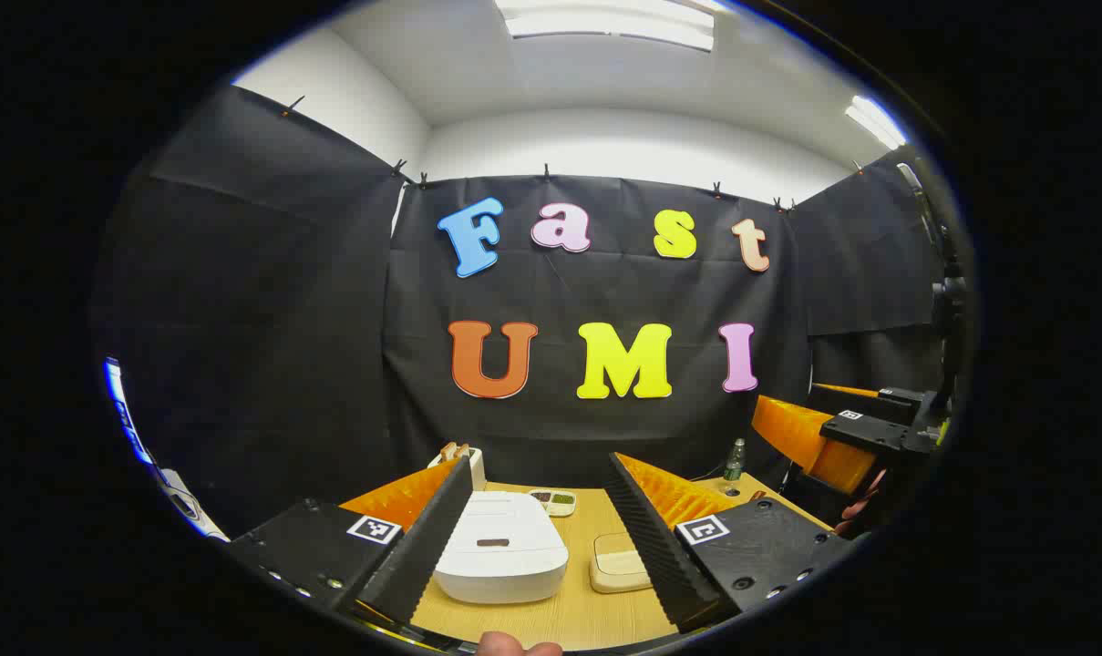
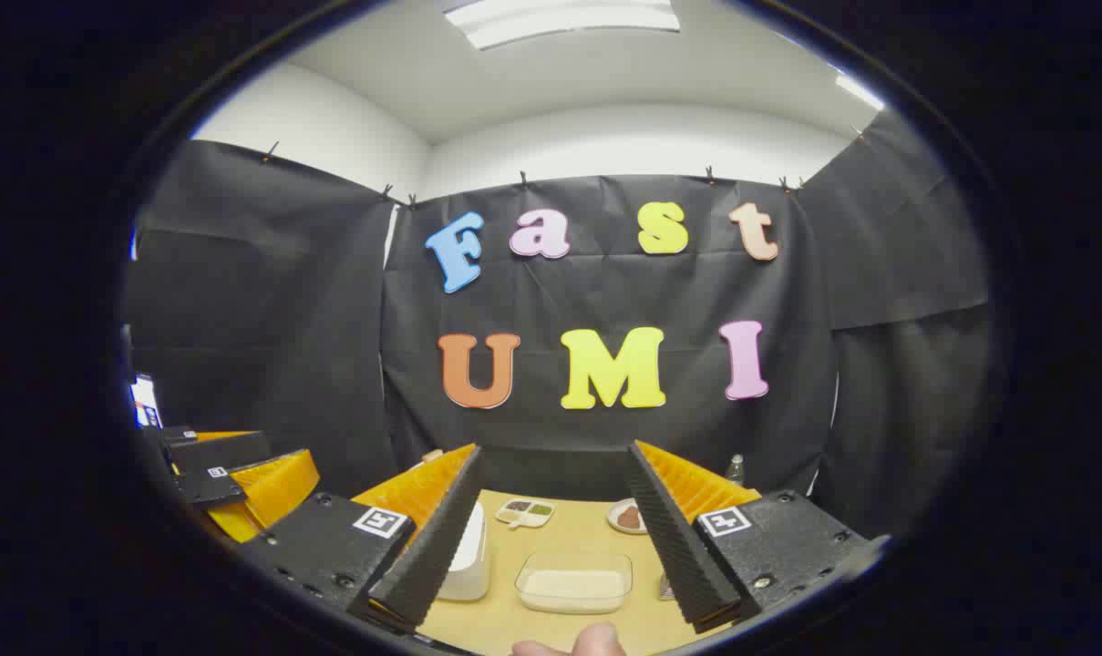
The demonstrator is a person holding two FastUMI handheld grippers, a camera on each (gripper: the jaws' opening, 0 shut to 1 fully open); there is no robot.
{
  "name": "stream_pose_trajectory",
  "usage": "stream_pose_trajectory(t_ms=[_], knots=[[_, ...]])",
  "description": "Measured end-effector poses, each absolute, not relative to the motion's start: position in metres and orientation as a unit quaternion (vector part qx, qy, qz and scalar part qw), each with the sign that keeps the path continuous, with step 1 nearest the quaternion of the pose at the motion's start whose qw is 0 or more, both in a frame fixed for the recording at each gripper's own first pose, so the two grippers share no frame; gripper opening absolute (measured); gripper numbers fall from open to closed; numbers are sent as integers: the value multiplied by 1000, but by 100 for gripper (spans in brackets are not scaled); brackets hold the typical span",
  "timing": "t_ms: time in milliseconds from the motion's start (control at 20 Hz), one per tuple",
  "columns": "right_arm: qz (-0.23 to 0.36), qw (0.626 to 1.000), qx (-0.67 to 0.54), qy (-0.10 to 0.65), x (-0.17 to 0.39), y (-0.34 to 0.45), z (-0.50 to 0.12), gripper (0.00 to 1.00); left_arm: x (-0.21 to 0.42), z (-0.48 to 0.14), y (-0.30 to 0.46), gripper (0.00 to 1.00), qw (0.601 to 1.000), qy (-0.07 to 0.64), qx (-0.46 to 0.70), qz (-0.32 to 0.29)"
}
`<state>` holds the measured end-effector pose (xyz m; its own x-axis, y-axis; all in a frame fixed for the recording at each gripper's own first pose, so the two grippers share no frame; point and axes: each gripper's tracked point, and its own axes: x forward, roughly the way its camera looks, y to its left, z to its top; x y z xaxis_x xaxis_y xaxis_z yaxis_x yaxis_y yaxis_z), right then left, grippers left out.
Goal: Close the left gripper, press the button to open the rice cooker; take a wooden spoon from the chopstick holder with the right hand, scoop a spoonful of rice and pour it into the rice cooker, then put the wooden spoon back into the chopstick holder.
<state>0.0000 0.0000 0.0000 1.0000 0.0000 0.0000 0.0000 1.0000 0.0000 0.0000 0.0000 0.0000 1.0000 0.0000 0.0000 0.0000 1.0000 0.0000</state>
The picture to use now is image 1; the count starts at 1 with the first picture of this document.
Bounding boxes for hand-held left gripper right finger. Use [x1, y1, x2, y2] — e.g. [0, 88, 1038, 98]
[603, 450, 858, 636]

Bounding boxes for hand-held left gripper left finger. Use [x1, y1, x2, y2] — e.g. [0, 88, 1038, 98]
[225, 454, 475, 628]

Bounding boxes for white rice cooker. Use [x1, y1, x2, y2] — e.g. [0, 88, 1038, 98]
[434, 490, 570, 604]

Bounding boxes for cream rectangular tray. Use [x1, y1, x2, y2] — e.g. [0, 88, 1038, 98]
[590, 533, 654, 594]

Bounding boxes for white toaster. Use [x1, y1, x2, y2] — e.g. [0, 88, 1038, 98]
[427, 444, 488, 493]

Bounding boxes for white divided side dish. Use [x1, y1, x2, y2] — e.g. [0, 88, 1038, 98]
[528, 488, 577, 518]

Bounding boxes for narrow ceiling light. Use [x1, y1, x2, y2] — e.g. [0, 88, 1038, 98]
[845, 95, 907, 151]

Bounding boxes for white side desk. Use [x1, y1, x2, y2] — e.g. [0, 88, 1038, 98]
[154, 466, 232, 544]

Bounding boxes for black backdrop cloth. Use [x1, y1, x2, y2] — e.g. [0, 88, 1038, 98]
[90, 84, 957, 538]

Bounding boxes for rectangular ceiling light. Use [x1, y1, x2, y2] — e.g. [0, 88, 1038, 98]
[496, 0, 716, 51]

